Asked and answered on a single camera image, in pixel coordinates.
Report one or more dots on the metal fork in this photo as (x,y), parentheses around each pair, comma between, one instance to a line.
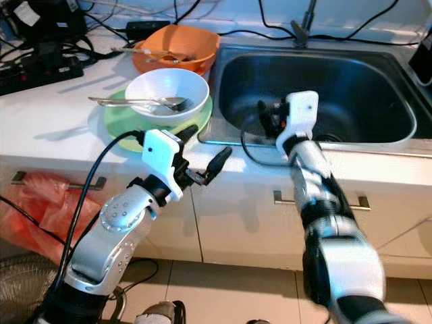
(108,100)

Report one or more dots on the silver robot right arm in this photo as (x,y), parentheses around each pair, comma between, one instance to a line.
(314,175)

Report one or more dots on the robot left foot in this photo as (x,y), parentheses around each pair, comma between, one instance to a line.
(158,314)

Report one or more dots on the steel kitchen sink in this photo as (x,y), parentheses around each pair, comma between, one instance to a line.
(310,88)

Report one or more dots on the metal spoon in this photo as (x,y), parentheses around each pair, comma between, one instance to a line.
(177,104)

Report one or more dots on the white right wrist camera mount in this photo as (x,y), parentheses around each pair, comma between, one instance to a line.
(300,111)

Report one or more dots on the white bowl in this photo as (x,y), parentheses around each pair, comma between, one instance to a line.
(165,82)

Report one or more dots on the small black adapter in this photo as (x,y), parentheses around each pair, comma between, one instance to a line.
(147,30)

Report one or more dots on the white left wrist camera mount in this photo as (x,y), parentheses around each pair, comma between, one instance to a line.
(162,156)

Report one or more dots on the green plate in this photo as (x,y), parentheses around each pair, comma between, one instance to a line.
(125,128)

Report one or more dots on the black labelled power adapter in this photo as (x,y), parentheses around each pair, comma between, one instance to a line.
(54,20)

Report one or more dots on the red plastic bag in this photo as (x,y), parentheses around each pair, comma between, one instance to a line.
(40,216)

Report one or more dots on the orange bowl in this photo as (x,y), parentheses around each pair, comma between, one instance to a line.
(189,39)

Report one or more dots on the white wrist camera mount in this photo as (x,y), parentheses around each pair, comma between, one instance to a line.
(300,111)
(162,156)

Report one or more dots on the black power strip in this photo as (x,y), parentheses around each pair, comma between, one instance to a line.
(34,73)

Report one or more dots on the sink faucet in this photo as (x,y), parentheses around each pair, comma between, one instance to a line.
(302,28)

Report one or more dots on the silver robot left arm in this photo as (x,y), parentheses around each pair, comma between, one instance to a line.
(128,216)

